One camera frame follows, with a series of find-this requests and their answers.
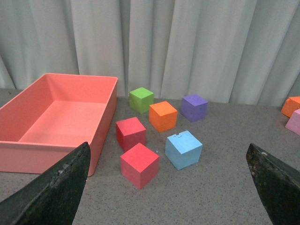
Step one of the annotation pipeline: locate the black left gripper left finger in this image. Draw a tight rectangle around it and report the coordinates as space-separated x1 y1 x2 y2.
0 142 90 225

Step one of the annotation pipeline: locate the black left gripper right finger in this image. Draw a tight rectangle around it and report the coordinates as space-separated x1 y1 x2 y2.
246 143 300 225

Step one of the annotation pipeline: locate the light blue notched cube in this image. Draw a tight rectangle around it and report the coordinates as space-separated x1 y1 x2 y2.
165 130 203 170

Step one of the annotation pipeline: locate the pink foam cube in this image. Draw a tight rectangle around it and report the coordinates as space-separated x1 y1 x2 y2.
285 109 300 135

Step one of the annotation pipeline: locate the pink plastic bin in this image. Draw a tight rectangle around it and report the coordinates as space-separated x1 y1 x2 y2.
0 74 118 176

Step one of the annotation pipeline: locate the orange foam block right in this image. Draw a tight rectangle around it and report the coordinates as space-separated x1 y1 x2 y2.
281 96 300 118

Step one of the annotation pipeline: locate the dark red foam cube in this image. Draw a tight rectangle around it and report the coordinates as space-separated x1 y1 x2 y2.
115 117 146 152

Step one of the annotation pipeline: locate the purple foam cube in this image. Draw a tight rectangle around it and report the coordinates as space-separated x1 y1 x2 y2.
180 94 208 122

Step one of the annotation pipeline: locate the green foam cube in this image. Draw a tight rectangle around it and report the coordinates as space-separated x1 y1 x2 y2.
129 87 154 114

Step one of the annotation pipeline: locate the orange foam cube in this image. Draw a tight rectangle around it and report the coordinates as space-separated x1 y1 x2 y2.
149 101 178 132

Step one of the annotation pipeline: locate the grey curtain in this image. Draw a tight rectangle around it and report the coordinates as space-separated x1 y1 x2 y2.
0 0 300 106

